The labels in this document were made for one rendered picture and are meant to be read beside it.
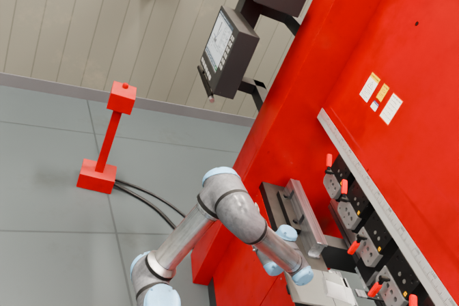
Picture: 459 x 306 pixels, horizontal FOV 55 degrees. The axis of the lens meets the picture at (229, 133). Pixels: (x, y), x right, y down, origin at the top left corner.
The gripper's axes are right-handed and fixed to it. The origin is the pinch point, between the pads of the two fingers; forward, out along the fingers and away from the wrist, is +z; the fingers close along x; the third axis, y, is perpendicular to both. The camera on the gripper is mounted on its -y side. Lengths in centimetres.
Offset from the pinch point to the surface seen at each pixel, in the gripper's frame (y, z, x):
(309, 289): -7.6, -42.3, -9.3
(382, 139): 26, -16, -58
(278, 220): -30.0, 8.2, -21.6
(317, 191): -49, 30, -58
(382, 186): 18, -31, -48
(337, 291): -14, -45, -21
